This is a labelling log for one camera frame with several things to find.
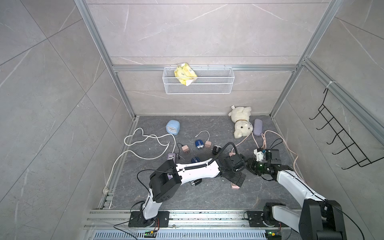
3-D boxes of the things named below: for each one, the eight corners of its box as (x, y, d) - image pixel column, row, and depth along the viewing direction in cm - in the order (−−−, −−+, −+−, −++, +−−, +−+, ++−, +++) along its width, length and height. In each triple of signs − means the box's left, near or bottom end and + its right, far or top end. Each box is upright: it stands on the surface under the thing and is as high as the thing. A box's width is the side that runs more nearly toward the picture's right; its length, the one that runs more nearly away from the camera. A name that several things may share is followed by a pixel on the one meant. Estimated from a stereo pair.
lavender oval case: (253, 134, 109) (254, 132, 107) (253, 120, 118) (254, 118, 116) (261, 136, 108) (262, 134, 106) (261, 121, 117) (262, 119, 115)
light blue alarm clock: (166, 132, 111) (165, 126, 104) (170, 125, 115) (168, 118, 109) (178, 135, 109) (176, 128, 103) (180, 127, 114) (180, 120, 107)
